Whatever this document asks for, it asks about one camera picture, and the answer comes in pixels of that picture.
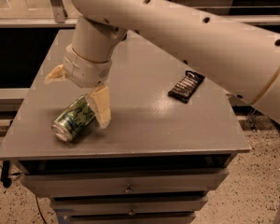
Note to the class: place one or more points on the top grey drawer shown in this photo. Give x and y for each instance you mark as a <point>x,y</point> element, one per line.
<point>125,183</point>

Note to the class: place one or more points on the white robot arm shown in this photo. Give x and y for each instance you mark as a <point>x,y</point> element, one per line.
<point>242,59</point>

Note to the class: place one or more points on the black rxbar chocolate wrapper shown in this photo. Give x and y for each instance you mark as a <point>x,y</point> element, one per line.
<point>184,88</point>

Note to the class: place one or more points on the bottom grey drawer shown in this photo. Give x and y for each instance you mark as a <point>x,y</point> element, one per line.
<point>164,218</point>

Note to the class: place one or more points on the grey drawer cabinet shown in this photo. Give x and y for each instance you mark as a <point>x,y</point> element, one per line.
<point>148,131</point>

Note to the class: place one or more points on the middle grey drawer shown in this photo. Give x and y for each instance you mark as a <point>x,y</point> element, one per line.
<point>127,205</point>

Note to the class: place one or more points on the grey metal railing frame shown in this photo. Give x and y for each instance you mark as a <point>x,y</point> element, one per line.
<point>61,13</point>

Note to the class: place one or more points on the grey drawer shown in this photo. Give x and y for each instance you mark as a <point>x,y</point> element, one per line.
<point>127,205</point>
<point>125,183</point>
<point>164,218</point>

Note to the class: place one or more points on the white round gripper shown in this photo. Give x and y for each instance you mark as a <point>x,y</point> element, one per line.
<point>84,71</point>

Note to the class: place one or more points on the green aluminium drink can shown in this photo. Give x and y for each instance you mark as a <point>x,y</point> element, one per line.
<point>72,121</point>

